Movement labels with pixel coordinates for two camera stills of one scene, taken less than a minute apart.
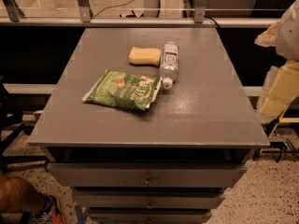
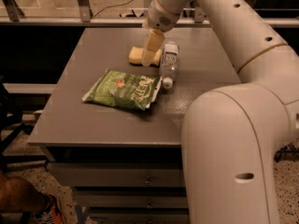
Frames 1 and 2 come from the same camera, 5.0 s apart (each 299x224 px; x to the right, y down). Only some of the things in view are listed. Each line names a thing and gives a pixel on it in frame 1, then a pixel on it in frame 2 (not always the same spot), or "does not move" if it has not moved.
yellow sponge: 145,56 does not move
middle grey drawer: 149,198 does not move
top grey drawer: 145,175 does not move
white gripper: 289,35 → 159,19
